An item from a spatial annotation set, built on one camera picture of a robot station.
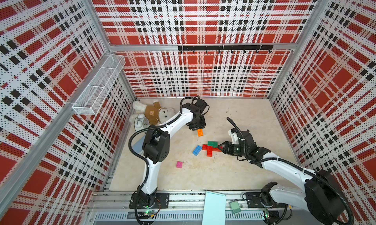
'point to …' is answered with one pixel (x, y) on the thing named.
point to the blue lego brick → (197, 150)
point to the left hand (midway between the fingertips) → (203, 127)
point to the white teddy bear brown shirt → (156, 114)
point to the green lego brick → (214, 144)
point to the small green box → (235, 207)
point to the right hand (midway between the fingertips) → (221, 147)
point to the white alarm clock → (141, 122)
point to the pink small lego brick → (179, 164)
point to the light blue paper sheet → (214, 209)
